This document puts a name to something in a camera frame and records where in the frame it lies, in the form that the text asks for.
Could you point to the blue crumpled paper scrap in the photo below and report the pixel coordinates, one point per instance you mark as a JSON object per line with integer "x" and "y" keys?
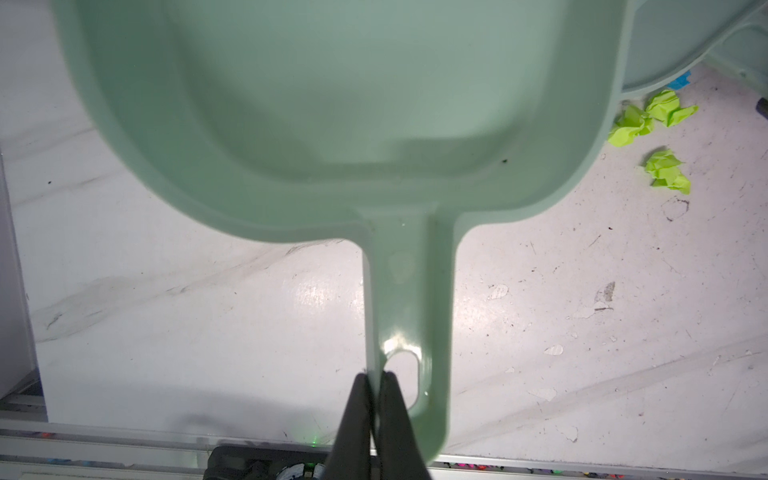
{"x": 680, "y": 82}

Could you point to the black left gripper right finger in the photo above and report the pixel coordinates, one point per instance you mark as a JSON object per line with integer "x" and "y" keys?
{"x": 397, "y": 449}

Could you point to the green trash bin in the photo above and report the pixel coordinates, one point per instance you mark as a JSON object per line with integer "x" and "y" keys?
{"x": 669, "y": 37}

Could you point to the green crumpled paper scrap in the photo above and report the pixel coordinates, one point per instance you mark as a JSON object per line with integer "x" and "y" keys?
{"x": 664, "y": 169}
{"x": 664, "y": 108}

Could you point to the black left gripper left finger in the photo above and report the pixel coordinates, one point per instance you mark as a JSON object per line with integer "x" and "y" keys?
{"x": 350, "y": 457}

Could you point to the green plastic dustpan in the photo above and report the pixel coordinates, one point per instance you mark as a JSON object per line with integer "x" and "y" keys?
{"x": 397, "y": 125}

